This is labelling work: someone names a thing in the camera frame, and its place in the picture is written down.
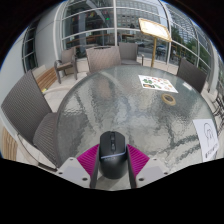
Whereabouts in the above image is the black computer mouse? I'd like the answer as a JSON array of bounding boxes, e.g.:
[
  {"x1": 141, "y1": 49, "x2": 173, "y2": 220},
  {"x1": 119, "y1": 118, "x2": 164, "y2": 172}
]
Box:
[{"x1": 98, "y1": 130, "x2": 129, "y2": 180}]

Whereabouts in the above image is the colourful picture menu sheet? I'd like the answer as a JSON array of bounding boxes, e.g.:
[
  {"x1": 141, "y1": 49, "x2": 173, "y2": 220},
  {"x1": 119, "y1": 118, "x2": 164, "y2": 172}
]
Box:
[{"x1": 138, "y1": 74, "x2": 179, "y2": 94}]

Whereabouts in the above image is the grey wicker armchair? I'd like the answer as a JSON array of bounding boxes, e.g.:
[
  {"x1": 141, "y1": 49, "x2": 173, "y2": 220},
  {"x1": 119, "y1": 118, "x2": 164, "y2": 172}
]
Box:
[{"x1": 53, "y1": 46, "x2": 79, "y2": 85}]

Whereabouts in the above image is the white printed mouse pad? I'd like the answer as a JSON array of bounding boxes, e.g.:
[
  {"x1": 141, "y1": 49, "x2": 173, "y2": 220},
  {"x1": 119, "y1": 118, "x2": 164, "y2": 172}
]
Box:
[{"x1": 192, "y1": 118, "x2": 221, "y2": 163}]

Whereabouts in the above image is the dark grey wicker chair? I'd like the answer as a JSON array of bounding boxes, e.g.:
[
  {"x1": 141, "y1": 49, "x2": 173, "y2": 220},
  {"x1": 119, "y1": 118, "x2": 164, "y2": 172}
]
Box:
[{"x1": 176, "y1": 58, "x2": 208, "y2": 95}]

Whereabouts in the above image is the wooden slatted bench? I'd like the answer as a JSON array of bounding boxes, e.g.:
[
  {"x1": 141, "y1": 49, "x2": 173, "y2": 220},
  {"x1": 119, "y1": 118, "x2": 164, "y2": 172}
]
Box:
[
  {"x1": 34, "y1": 66, "x2": 60, "y2": 93},
  {"x1": 0, "y1": 126, "x2": 18, "y2": 161}
]

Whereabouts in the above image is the gold framed menu stand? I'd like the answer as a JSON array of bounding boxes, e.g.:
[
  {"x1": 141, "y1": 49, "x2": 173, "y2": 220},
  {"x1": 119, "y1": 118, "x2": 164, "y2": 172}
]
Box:
[{"x1": 138, "y1": 17, "x2": 174, "y2": 68}]

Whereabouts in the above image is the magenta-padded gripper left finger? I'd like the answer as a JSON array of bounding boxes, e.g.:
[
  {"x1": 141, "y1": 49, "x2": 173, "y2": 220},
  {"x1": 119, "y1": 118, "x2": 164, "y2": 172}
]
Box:
[{"x1": 55, "y1": 143, "x2": 101, "y2": 190}]

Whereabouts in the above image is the tan round table ring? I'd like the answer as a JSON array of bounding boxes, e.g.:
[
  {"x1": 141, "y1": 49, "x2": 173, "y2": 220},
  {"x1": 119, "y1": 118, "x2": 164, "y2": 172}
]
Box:
[{"x1": 161, "y1": 93, "x2": 177, "y2": 107}]

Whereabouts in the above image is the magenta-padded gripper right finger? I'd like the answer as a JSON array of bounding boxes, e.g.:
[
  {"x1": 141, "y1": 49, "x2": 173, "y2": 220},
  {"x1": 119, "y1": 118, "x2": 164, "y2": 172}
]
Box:
[{"x1": 126, "y1": 143, "x2": 171, "y2": 190}]

